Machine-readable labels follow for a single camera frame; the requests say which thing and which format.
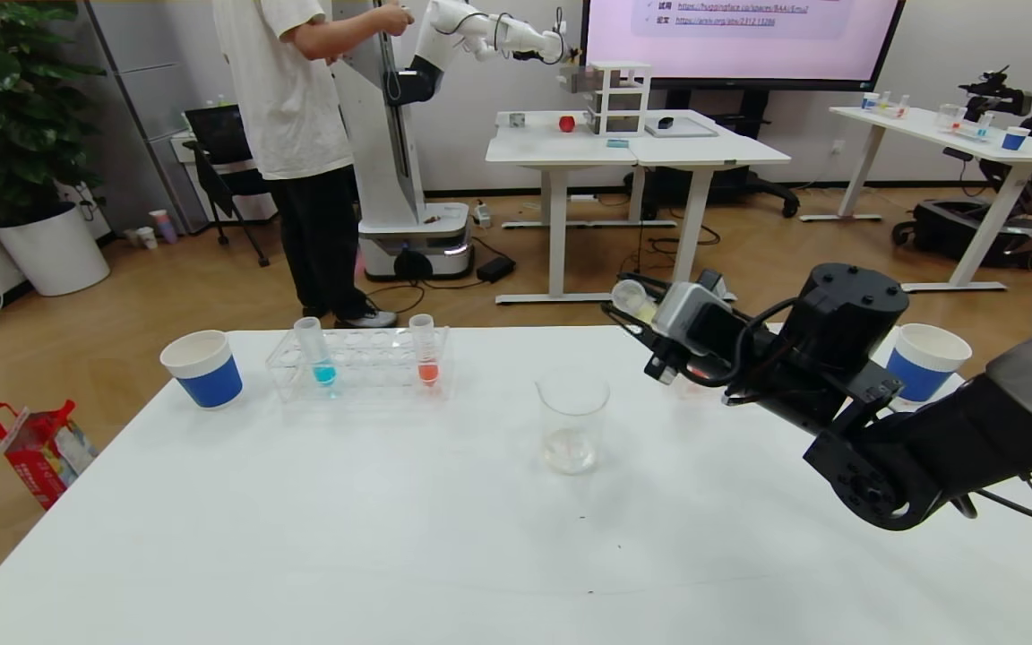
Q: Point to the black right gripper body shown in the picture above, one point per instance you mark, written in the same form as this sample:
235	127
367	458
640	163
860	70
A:
657	353

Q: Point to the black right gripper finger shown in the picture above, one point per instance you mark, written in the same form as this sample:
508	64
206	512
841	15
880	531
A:
659	282
630	326

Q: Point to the test tube with yellow pigment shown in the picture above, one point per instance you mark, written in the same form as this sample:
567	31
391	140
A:
632	300

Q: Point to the test tube with red pigment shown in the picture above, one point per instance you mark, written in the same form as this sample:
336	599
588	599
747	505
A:
425	352

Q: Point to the black wheeled robot base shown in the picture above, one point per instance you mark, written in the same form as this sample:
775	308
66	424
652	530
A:
946	231

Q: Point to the small black robot arm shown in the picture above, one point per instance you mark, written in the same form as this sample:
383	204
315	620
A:
1000	92

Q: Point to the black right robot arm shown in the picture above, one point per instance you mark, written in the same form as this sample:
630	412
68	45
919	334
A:
847	313

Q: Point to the clear glass beaker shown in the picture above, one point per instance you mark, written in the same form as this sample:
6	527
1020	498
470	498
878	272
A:
572	448

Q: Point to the test tube with blue pigment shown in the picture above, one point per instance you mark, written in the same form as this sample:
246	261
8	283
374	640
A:
316	352

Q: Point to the small clear tube rack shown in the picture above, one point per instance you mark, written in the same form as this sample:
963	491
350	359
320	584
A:
971	128

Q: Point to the black screen stand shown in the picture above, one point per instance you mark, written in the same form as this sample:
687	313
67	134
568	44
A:
731	182

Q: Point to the white standing desk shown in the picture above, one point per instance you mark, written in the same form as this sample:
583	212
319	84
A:
561	150
713	150

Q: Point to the black power adapter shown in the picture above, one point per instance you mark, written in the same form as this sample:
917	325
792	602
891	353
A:
495	269

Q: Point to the small red object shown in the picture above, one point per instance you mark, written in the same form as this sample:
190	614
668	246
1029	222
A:
567	124

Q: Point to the white drawer organizer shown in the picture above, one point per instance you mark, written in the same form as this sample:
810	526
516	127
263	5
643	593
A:
619	97

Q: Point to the small grey cube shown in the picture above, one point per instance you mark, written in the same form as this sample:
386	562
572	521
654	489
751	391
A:
517	119

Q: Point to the white paper cup blue sleeve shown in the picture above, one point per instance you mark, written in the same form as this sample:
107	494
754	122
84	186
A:
924	372
207	379

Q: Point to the white humanoid robot on base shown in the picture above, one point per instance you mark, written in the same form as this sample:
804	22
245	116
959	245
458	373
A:
386	179

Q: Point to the small blue paper cup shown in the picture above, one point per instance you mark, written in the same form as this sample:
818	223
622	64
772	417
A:
1015	139

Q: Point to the person in white t-shirt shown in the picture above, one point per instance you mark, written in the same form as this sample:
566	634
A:
288	98

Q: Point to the black office chair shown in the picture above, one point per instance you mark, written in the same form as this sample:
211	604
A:
216	141

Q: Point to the pink tumbler cup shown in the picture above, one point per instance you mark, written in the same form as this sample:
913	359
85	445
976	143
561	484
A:
164	227

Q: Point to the small white cup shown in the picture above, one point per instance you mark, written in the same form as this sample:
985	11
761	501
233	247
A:
147	238

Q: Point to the grey metal cabinet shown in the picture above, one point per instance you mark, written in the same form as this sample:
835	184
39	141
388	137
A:
153	81

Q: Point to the white round planter pot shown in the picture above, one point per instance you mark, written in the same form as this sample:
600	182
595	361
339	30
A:
52	253

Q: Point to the red gift bag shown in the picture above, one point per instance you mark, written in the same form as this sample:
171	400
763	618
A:
39	455

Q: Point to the large green leafy plant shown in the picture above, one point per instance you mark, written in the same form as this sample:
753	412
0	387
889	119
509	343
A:
5	107

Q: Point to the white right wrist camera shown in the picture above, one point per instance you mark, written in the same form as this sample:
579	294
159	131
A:
691	318

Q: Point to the large wall display screen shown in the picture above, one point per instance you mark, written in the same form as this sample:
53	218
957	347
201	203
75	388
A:
740	54

